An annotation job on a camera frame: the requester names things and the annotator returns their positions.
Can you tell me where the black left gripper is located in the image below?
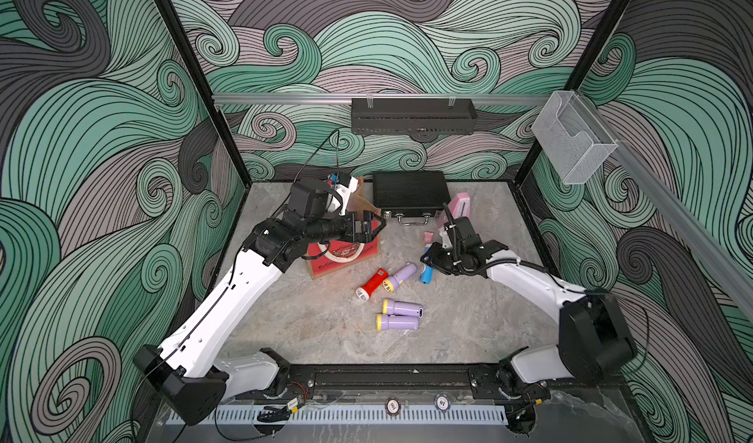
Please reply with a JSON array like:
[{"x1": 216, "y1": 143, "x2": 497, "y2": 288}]
[{"x1": 300, "y1": 210, "x2": 384, "y2": 248}]

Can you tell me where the blue flashlight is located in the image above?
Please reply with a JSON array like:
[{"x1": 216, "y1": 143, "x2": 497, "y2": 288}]
[{"x1": 420, "y1": 264, "x2": 433, "y2": 284}]

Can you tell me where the red flashlight white head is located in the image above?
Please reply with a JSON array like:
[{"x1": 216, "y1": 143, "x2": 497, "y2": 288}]
[{"x1": 355, "y1": 269, "x2": 388, "y2": 301}]

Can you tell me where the purple flashlight row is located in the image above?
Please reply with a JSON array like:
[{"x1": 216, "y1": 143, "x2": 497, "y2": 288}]
[
  {"x1": 382, "y1": 299, "x2": 424, "y2": 318},
  {"x1": 376, "y1": 314, "x2": 420, "y2": 331}
]

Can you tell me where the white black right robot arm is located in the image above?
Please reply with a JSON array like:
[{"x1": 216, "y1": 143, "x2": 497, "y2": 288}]
[{"x1": 422, "y1": 205, "x2": 638, "y2": 393}]

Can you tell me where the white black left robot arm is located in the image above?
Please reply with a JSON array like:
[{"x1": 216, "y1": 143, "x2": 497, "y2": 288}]
[{"x1": 133, "y1": 174, "x2": 386, "y2": 425}]

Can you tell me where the red canvas tote bag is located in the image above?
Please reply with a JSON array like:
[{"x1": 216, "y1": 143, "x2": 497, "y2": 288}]
[{"x1": 307, "y1": 178, "x2": 382, "y2": 278}]

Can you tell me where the black hard carry case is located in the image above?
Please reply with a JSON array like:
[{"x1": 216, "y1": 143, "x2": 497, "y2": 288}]
[{"x1": 373, "y1": 171, "x2": 451, "y2": 218}]

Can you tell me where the pink metronome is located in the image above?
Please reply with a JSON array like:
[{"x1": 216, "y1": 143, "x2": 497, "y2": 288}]
[{"x1": 437, "y1": 192, "x2": 471, "y2": 229}]

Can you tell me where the black wall-mounted shelf tray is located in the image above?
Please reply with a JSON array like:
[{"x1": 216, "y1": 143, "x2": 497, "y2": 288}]
[{"x1": 350, "y1": 96, "x2": 478, "y2": 136}]

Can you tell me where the aluminium rail back wall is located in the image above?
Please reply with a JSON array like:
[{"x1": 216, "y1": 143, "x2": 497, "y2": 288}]
[{"x1": 212, "y1": 92, "x2": 550, "y2": 106}]

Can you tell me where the aluminium rail wall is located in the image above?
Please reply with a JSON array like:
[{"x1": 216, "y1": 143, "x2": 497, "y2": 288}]
[
  {"x1": 584, "y1": 99, "x2": 752, "y2": 315},
  {"x1": 212, "y1": 92, "x2": 550, "y2": 106}
]

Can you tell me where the clear plastic wall bin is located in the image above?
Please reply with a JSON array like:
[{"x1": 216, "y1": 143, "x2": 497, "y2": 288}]
[{"x1": 531, "y1": 90, "x2": 618, "y2": 185}]

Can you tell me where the black front mounting rail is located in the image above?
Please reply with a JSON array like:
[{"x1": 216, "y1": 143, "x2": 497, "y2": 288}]
[{"x1": 158, "y1": 363, "x2": 595, "y2": 392}]

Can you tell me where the white slotted cable duct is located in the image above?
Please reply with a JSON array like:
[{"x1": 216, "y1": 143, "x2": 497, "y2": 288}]
[{"x1": 201, "y1": 404, "x2": 508, "y2": 425}]

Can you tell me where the aluminium rail right wall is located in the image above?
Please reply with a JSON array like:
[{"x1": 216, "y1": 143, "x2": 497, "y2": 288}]
[{"x1": 584, "y1": 99, "x2": 752, "y2": 315}]

